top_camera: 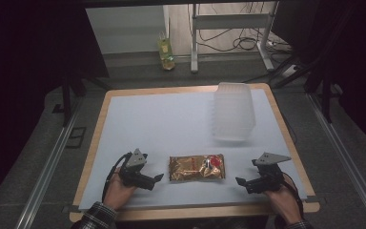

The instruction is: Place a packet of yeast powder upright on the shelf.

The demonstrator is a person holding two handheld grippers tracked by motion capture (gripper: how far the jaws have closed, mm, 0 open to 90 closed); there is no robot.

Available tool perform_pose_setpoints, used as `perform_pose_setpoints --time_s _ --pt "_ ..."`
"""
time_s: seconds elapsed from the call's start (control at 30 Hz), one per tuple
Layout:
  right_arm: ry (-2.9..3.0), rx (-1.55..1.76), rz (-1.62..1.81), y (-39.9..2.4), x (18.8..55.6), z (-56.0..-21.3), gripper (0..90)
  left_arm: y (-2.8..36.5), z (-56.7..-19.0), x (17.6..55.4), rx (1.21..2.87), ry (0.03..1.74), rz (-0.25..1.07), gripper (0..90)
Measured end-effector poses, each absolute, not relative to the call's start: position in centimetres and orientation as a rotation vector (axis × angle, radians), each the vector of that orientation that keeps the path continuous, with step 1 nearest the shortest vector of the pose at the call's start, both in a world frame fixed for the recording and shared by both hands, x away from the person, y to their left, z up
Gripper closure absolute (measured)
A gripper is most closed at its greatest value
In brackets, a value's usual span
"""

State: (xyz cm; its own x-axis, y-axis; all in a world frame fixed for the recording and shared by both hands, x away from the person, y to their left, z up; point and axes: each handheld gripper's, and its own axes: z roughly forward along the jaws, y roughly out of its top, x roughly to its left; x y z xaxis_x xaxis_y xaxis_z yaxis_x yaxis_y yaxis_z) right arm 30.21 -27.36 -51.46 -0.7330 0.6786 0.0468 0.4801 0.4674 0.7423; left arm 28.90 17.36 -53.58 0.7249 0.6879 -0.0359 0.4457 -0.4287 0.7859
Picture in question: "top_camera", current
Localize person's right hand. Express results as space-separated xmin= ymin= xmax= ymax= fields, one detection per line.
xmin=262 ymin=181 xmax=303 ymax=225

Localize person's left hand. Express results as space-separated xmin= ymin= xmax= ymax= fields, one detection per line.
xmin=102 ymin=167 xmax=138 ymax=212

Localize metal floor rail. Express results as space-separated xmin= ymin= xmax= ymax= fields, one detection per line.
xmin=306 ymin=93 xmax=366 ymax=229
xmin=13 ymin=98 xmax=83 ymax=229

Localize yellow plastic bottle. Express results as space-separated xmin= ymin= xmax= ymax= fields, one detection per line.
xmin=156 ymin=31 xmax=176 ymax=72

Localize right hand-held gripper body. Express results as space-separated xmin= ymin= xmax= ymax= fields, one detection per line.
xmin=249 ymin=152 xmax=293 ymax=195

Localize white table mat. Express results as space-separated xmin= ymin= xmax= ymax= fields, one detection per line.
xmin=77 ymin=88 xmax=309 ymax=211

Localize black floor cables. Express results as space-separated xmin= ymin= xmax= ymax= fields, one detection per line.
xmin=187 ymin=2 xmax=295 ymax=55

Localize translucent plastic container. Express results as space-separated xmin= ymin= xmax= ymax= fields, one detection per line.
xmin=212 ymin=81 xmax=257 ymax=142

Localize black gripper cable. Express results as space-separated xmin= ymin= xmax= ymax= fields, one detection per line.
xmin=281 ymin=171 xmax=305 ymax=220
xmin=101 ymin=152 xmax=133 ymax=203

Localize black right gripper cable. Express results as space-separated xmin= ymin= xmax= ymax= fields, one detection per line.
xmin=281 ymin=171 xmax=305 ymax=220

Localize black metal stand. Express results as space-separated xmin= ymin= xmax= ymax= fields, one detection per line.
xmin=52 ymin=71 xmax=112 ymax=128

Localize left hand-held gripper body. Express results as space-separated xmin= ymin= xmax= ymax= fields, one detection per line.
xmin=118 ymin=148 xmax=156 ymax=191

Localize black curtain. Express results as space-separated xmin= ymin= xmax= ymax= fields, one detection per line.
xmin=271 ymin=0 xmax=366 ymax=156
xmin=0 ymin=0 xmax=111 ymax=204

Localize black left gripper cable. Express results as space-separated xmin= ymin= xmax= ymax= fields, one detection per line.
xmin=101 ymin=152 xmax=133 ymax=203

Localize white power strip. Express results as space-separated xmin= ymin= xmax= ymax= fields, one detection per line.
xmin=281 ymin=64 xmax=300 ymax=79

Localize white metal desk frame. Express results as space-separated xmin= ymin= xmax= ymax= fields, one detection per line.
xmin=190 ymin=1 xmax=280 ymax=74

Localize gold snack packet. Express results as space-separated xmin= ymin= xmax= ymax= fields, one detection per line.
xmin=168 ymin=154 xmax=226 ymax=182

